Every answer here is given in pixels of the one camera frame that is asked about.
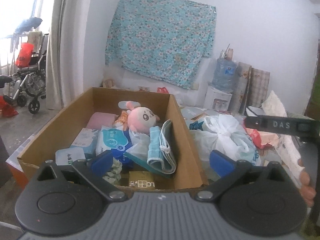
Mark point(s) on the blue water bottle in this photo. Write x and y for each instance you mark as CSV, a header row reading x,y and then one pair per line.
x,y
224,75

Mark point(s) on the rolled checkered mat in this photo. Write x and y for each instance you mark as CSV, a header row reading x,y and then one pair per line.
x,y
258,87

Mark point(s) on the rolled floral mat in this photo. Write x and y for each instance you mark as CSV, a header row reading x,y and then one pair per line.
x,y
242,84

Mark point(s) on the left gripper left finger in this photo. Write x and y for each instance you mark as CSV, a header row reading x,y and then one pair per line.
x,y
64,200

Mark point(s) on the white water dispenser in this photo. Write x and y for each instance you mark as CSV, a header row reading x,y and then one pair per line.
x,y
216,99

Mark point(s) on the blue wet wipes pack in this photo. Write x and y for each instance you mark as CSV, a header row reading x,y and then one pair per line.
x,y
112,139

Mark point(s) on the white plastic bag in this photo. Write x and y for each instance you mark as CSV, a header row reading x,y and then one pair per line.
x,y
225,134

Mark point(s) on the white curtain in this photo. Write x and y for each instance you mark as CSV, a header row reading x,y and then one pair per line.
x,y
65,52

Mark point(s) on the green floral scrunchie cloth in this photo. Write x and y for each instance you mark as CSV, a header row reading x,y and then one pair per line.
x,y
113,176

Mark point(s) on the pink plush doll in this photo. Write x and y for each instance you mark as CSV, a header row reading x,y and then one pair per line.
x,y
136,118

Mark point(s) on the person's right hand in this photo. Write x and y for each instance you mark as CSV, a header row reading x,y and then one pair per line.
x,y
307,192

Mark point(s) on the red bag on wheelchair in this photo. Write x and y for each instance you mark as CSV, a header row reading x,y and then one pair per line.
x,y
24,56

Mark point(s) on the teal floral wall cloth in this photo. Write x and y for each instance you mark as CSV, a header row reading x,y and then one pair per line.
x,y
162,39

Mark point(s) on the white green tissue pack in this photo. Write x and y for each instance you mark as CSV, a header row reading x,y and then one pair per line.
x,y
68,155

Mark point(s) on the wheelchair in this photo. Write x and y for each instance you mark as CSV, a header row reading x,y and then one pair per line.
x,y
29,82

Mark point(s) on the brown cardboard box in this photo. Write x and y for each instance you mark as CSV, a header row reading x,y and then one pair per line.
x,y
61,131

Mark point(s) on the white blue tissue pack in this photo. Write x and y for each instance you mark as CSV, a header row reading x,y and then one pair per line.
x,y
87,140

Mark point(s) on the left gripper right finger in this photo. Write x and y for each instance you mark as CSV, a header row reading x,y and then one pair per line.
x,y
259,200

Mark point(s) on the light blue folded towel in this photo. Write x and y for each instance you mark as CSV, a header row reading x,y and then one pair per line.
x,y
160,156

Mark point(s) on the red plastic bag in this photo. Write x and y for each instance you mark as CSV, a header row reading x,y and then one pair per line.
x,y
162,90

